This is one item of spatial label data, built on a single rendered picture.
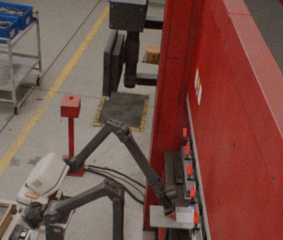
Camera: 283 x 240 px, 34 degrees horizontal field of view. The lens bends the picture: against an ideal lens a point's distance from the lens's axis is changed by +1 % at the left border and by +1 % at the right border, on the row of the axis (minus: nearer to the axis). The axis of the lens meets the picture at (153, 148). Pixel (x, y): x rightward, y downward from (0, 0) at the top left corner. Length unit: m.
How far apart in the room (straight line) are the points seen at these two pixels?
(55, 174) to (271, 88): 1.42
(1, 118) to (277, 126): 4.57
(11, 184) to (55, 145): 0.74
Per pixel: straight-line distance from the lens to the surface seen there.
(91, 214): 4.26
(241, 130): 1.74
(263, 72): 1.59
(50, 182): 2.52
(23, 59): 6.18
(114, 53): 3.37
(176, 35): 3.12
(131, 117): 5.59
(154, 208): 2.88
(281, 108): 1.40
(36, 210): 2.51
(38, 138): 5.22
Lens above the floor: 2.94
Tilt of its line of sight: 35 degrees down
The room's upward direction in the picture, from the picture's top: 7 degrees clockwise
